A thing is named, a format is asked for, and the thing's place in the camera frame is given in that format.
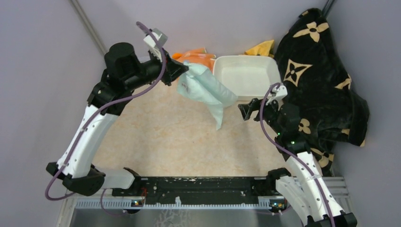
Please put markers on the aluminium frame rail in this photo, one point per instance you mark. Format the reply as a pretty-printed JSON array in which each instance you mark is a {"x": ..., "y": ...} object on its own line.
[{"x": 127, "y": 208}]

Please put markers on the orange polka dot towel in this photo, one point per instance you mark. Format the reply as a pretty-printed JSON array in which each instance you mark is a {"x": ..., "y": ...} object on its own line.
[{"x": 198, "y": 56}]

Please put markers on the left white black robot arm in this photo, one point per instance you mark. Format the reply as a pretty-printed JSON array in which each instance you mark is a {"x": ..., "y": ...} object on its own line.
[{"x": 123, "y": 74}]

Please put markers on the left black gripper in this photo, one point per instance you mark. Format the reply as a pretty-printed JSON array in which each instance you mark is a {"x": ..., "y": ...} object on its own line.
[{"x": 173, "y": 69}]

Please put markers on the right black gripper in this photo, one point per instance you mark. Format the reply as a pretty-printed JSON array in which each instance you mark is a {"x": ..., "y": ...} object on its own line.
[{"x": 247, "y": 109}]

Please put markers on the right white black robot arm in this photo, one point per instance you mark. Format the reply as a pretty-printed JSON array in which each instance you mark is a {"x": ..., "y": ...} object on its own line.
[{"x": 301, "y": 185}]

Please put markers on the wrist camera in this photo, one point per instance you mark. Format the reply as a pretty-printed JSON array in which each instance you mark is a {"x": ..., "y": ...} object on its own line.
[
  {"x": 158, "y": 36},
  {"x": 278, "y": 92}
]

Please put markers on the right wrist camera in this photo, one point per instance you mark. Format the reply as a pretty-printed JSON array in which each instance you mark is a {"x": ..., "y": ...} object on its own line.
[{"x": 278, "y": 92}]

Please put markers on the yellow towel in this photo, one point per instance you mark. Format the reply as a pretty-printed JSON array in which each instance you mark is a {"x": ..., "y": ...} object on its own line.
[{"x": 263, "y": 49}]

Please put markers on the black floral blanket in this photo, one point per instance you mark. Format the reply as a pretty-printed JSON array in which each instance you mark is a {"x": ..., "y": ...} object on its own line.
[{"x": 318, "y": 83}]

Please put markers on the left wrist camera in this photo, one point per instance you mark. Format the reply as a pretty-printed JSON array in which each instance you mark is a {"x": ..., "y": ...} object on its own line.
[{"x": 158, "y": 36}]

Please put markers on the light mint green towel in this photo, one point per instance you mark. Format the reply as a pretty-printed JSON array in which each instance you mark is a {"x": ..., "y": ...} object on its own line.
[{"x": 199, "y": 84}]

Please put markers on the white plastic bin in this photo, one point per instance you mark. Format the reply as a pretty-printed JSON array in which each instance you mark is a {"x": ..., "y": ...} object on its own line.
[{"x": 246, "y": 76}]

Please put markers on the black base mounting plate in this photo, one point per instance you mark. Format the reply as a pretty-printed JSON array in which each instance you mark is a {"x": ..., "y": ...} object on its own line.
[{"x": 199, "y": 190}]

